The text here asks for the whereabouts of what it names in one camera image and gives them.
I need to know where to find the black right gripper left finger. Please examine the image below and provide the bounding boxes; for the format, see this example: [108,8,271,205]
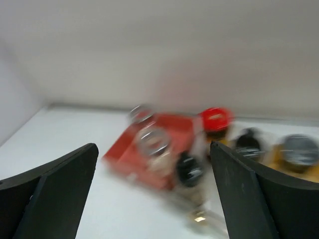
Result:
[0,143,99,239]

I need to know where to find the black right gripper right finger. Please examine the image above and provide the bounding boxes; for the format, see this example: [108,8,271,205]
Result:
[210,141,319,239]

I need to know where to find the black cap spice bottle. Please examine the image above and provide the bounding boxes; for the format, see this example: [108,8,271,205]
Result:
[234,128,265,162]

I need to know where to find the black cap seasoning bottle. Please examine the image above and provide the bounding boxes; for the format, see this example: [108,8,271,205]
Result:
[173,151,207,210]

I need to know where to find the grey cap spice bottle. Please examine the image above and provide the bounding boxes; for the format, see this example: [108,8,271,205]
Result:
[279,134,319,166]

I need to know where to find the red lid sauce jar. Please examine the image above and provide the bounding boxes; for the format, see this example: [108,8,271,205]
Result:
[199,107,234,152]

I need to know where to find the silver rim glass jar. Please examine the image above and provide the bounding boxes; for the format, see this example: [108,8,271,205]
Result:
[136,126,173,177]

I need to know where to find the yellow plastic tray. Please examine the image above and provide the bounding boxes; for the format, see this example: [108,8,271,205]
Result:
[260,144,319,183]

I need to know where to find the clear plastic tray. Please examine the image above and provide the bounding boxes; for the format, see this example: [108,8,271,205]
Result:
[179,118,229,239]

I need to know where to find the red plastic tray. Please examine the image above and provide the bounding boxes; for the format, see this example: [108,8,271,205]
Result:
[103,113,201,190]

